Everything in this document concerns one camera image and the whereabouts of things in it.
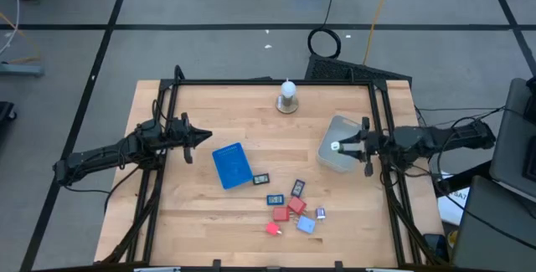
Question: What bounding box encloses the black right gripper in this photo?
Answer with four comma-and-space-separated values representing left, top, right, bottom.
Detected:
338, 116, 394, 177

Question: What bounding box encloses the grey case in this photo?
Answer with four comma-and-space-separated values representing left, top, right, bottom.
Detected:
488, 77, 536, 203
450, 175, 536, 272

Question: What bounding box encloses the black aluminium table frame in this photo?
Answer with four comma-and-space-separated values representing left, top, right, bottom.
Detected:
95, 64, 449, 272

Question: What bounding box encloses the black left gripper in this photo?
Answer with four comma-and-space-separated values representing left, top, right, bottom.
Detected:
166, 111, 214, 165

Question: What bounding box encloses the black phone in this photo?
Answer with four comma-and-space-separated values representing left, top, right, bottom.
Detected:
422, 233, 448, 261

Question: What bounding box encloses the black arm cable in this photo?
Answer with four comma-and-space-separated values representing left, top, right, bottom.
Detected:
415, 105, 507, 113

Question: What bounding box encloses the yellow hanging cable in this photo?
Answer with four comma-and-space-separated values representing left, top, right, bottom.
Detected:
362, 0, 396, 66

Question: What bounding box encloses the light blue wall charger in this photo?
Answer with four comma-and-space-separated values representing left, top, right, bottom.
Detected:
296, 215, 317, 235

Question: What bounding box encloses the blue plastic basket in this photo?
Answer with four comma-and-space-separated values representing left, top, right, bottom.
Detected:
211, 141, 255, 191

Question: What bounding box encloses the black coiled cable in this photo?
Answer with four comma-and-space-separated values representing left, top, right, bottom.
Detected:
307, 0, 343, 60

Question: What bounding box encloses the white printed box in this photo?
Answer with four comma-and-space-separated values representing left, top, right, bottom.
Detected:
437, 170, 471, 226

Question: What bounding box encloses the white plastic bin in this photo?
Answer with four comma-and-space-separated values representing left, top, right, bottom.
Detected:
316, 115, 366, 174

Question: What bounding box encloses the yellow floor cable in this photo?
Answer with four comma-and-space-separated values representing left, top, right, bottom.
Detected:
0, 12, 44, 65

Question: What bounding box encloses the dark blue digital display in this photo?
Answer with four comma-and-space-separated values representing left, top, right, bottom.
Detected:
291, 178, 307, 198

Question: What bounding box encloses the grey desk foot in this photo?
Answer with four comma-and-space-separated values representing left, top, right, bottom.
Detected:
0, 63, 45, 77

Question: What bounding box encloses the black perforated panel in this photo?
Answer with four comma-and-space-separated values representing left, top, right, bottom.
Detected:
304, 53, 414, 87

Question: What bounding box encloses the black caster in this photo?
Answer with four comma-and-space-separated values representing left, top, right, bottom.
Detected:
0, 100, 18, 123

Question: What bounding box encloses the white light bulb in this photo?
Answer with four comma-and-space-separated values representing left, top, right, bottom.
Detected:
281, 79, 297, 100

